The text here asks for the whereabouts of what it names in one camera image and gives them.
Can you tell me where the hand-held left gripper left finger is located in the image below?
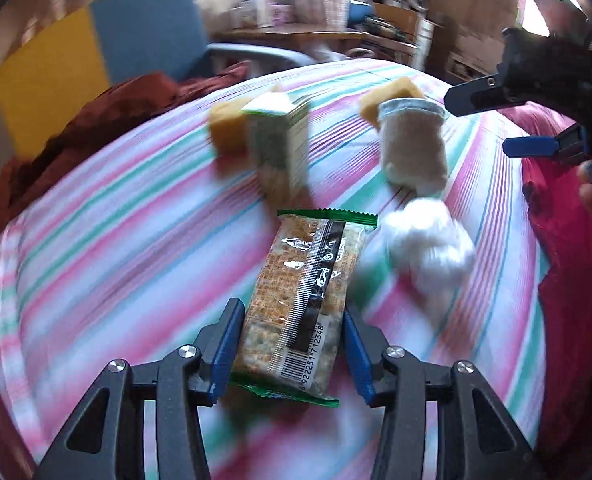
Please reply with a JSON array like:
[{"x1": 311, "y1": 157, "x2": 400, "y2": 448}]
[{"x1": 34, "y1": 297, "x2": 247, "y2": 480}]

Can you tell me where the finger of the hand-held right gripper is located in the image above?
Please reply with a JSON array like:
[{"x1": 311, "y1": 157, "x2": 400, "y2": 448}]
[
  {"x1": 502, "y1": 124, "x2": 591, "y2": 165},
  {"x1": 445, "y1": 72, "x2": 527, "y2": 117}
]

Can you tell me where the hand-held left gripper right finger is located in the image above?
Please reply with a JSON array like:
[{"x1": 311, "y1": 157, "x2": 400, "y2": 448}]
[{"x1": 342, "y1": 304, "x2": 542, "y2": 480}]

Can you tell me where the green-wrapped cracker packet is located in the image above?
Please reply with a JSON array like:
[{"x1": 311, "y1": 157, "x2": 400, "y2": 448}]
[{"x1": 227, "y1": 208, "x2": 379, "y2": 407}]

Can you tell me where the yellow sponge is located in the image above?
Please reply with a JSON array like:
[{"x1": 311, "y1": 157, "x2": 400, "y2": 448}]
[
  {"x1": 208, "y1": 85, "x2": 287, "y2": 158},
  {"x1": 358, "y1": 77, "x2": 427, "y2": 133}
]

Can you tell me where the beige sock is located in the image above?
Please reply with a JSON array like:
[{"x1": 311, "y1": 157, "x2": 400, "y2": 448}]
[{"x1": 378, "y1": 99, "x2": 449, "y2": 196}]

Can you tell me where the cardboard box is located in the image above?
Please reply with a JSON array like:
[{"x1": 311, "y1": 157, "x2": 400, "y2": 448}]
[{"x1": 373, "y1": 2, "x2": 421, "y2": 37}]

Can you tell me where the white cotton ball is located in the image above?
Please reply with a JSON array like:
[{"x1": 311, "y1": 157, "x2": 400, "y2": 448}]
[{"x1": 376, "y1": 197, "x2": 477, "y2": 306}]

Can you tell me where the blue container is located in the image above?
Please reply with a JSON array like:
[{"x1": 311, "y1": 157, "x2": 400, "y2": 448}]
[{"x1": 348, "y1": 0, "x2": 375, "y2": 23}]

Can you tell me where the red cloth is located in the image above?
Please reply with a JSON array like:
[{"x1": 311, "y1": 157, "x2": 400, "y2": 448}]
[{"x1": 506, "y1": 100, "x2": 592, "y2": 461}]

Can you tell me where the striped tablecloth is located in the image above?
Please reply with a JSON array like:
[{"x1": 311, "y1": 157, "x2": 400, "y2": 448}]
[{"x1": 0, "y1": 57, "x2": 557, "y2": 480}]

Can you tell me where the wooden desk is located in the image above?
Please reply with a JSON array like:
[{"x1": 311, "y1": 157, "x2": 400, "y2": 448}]
[{"x1": 211, "y1": 25, "x2": 371, "y2": 56}]

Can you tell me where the green tea box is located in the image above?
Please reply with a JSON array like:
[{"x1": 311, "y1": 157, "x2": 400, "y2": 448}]
[{"x1": 241, "y1": 92, "x2": 311, "y2": 206}]

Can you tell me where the pink and white box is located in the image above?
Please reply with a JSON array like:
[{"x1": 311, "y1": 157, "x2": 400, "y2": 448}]
[{"x1": 273, "y1": 2, "x2": 297, "y2": 26}]

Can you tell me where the maroon jacket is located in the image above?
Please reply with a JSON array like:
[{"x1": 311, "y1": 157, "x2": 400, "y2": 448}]
[{"x1": 0, "y1": 60, "x2": 257, "y2": 246}]

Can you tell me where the grey yellow blue chair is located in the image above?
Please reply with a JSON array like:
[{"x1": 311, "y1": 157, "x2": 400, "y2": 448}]
[{"x1": 0, "y1": 0, "x2": 317, "y2": 161}]

